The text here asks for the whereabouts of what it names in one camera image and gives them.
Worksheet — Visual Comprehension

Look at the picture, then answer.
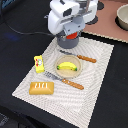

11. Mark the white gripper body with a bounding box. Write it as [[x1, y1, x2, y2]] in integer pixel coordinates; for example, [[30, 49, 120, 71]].
[[48, 0, 90, 36]]

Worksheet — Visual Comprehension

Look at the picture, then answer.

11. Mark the white bowl on stove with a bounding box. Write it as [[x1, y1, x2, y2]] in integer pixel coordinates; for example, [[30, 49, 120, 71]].
[[117, 4, 128, 30]]

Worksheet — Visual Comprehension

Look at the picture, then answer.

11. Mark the white woven placemat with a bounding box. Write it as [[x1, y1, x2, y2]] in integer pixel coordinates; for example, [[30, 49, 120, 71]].
[[12, 37, 113, 128]]

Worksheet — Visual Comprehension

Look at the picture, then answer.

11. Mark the red toy tomato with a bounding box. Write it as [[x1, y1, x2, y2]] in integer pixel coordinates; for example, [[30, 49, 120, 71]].
[[66, 32, 78, 39]]

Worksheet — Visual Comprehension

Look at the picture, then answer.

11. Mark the knife with wooden handle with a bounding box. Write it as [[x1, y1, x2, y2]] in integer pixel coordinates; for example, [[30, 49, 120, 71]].
[[58, 50, 97, 63]]

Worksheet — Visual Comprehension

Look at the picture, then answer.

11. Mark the beige round plate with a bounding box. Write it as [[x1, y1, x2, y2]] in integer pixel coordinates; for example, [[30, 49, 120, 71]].
[[55, 55, 82, 78]]

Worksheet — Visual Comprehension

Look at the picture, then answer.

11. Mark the pink toy stove top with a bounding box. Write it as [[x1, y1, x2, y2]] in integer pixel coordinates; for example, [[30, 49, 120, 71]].
[[84, 0, 128, 43]]

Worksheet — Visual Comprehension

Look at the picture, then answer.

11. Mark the toy bread loaf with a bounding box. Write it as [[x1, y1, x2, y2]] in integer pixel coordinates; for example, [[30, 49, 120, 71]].
[[29, 82, 54, 95]]

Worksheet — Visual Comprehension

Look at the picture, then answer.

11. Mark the fork with wooden handle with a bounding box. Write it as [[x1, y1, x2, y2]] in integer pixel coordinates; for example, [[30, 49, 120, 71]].
[[44, 71, 84, 90]]

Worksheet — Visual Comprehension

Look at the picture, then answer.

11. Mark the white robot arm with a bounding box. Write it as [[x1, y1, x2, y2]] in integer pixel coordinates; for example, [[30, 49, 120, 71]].
[[48, 0, 98, 36]]

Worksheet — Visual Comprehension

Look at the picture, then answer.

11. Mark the yellow toy banana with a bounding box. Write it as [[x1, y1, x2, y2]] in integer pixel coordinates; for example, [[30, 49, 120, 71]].
[[57, 62, 77, 71]]

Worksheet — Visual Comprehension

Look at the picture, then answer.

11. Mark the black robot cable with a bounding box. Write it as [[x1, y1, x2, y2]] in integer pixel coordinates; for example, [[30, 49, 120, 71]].
[[0, 6, 54, 37]]

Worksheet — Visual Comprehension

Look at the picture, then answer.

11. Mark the yellow toy box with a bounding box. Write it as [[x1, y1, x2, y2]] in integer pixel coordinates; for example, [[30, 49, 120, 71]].
[[34, 55, 44, 73]]

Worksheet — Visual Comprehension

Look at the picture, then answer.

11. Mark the grey pot with handles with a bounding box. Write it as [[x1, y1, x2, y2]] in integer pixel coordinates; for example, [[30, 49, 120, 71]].
[[57, 36, 79, 49]]

